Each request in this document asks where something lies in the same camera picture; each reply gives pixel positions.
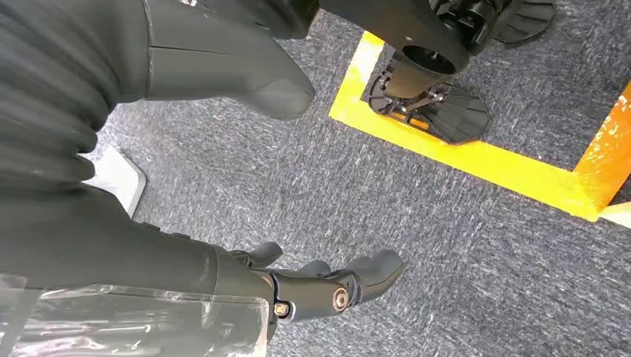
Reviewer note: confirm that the yellow floor tape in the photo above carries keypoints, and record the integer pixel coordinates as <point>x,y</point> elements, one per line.
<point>468,157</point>

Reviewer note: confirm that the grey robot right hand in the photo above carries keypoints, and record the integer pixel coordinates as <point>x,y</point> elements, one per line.
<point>123,246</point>

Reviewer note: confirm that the clear plastic cover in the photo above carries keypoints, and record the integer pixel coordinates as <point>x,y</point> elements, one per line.
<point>123,325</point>

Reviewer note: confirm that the orange floor tape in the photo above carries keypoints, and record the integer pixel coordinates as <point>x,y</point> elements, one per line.
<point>606,148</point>

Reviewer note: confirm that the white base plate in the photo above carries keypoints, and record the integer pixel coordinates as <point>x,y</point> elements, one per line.
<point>113,177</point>

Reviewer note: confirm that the pale floor tape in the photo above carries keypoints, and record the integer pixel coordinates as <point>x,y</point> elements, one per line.
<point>618,216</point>

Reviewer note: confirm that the black robot foot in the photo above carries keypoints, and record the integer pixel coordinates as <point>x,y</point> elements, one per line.
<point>453,118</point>
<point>527,19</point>

